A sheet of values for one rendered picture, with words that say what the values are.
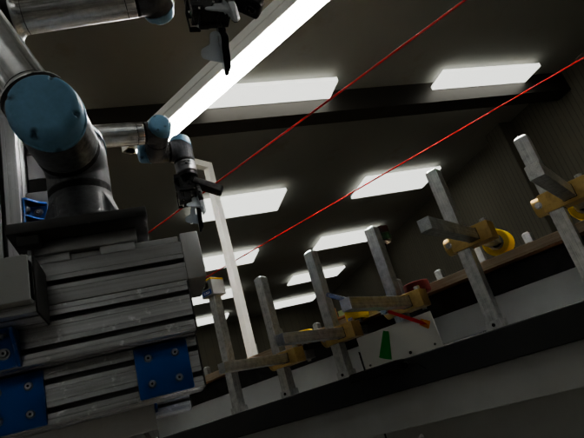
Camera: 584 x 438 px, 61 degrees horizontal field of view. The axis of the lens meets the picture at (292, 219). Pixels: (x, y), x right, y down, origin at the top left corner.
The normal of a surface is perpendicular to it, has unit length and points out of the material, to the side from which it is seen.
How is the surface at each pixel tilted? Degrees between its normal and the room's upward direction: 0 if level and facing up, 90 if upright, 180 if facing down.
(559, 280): 90
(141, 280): 90
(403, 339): 90
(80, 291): 90
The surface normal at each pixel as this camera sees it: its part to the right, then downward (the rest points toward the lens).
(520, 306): -0.65, -0.11
